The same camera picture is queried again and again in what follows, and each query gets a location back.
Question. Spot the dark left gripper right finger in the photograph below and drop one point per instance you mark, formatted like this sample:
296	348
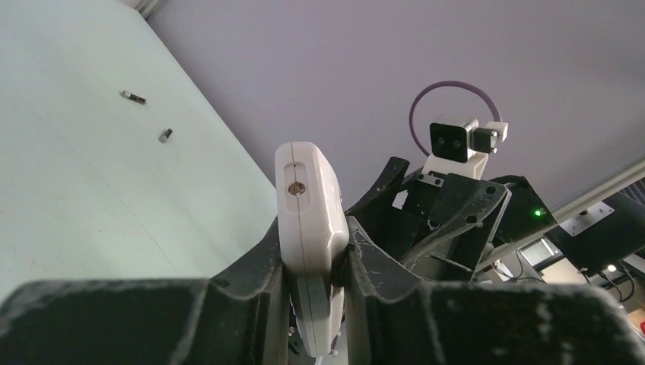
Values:
395	317

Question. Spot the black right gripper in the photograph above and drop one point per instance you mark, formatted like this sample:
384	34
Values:
463	219

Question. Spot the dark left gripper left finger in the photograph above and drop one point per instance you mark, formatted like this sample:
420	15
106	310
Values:
239	316

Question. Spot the white remote control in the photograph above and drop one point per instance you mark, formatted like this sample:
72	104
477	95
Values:
313	235

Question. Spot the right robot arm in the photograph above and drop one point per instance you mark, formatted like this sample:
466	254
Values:
525	214

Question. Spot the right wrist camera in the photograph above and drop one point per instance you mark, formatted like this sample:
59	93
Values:
463	149

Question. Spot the aluminium frame rail right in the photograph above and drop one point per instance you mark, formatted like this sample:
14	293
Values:
600	191

